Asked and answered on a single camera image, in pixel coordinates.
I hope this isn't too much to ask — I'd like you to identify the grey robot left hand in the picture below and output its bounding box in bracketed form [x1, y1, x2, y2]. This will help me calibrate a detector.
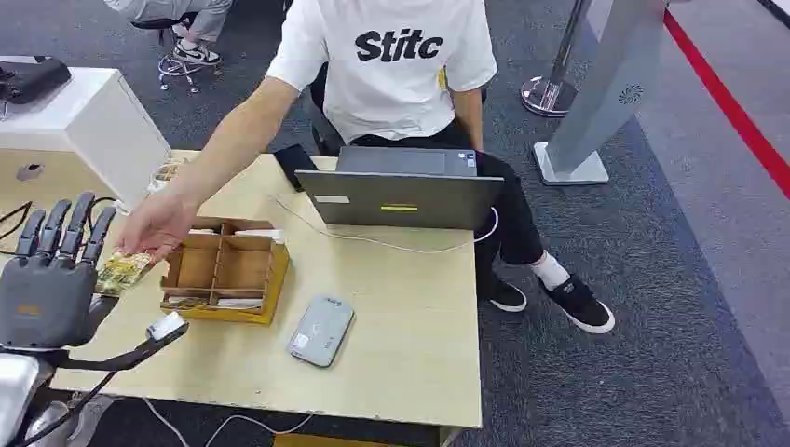
[0, 191, 119, 350]

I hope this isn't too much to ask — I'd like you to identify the person's right hand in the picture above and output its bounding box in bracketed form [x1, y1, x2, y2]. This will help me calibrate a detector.
[115, 191, 200, 263]

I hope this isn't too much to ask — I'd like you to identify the printed playing card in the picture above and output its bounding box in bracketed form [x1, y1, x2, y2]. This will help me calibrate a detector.
[94, 250, 156, 298]

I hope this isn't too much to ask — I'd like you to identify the loose card pile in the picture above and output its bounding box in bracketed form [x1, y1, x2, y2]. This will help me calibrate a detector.
[146, 158, 187, 196]

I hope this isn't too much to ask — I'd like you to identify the wooden compartment box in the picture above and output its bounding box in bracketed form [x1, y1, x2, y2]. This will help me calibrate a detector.
[160, 216, 285, 312]

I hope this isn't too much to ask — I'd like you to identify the printed card stack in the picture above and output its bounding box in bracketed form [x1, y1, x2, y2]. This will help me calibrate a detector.
[162, 296, 266, 310]

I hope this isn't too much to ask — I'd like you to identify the white card stack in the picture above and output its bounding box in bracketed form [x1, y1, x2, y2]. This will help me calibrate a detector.
[233, 228, 285, 245]

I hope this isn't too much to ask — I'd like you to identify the white cabinet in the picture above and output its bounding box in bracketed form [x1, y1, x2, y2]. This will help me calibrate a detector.
[0, 55, 172, 211]

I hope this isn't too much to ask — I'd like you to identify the black phone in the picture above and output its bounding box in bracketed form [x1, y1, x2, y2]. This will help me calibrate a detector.
[272, 143, 320, 193]

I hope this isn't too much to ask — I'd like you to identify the black stool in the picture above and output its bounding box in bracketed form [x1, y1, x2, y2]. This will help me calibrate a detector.
[130, 17, 207, 95]

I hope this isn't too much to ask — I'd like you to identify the black bag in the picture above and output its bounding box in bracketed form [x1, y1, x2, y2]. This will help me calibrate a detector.
[0, 56, 73, 107]

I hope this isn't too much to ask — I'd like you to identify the grey power bank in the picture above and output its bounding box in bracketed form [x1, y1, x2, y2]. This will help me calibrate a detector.
[286, 293, 357, 370]

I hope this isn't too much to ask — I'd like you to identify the black office chair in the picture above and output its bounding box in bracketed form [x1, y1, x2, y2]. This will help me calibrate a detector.
[306, 61, 348, 156]

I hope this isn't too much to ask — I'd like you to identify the person on stool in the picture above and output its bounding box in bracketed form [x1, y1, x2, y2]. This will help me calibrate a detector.
[103, 0, 234, 67]

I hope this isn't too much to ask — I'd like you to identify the pale wooden desk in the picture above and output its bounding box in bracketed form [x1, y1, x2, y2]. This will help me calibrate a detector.
[0, 149, 484, 447]

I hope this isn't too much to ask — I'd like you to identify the grey laptop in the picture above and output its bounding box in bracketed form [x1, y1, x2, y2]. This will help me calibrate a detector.
[293, 145, 505, 233]

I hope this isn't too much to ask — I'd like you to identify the seated person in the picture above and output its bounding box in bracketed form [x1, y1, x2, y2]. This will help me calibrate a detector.
[115, 0, 617, 335]

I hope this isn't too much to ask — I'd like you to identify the grey kiosk stand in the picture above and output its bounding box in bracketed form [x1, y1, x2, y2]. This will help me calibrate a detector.
[533, 0, 672, 187]

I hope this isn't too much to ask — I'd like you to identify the black cable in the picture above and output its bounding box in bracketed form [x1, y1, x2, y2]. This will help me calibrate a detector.
[0, 200, 34, 258]

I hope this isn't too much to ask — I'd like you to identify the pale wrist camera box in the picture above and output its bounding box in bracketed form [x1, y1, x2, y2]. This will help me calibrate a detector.
[145, 311, 190, 344]

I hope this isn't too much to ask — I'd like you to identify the white floor cable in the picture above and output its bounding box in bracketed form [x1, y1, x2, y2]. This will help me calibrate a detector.
[142, 397, 314, 447]

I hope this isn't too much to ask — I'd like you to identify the white laptop cable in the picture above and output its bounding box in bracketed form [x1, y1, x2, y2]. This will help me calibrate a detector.
[270, 194, 500, 255]

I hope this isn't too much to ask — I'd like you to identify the chrome stanchion post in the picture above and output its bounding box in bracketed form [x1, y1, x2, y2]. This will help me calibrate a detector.
[520, 0, 595, 118]

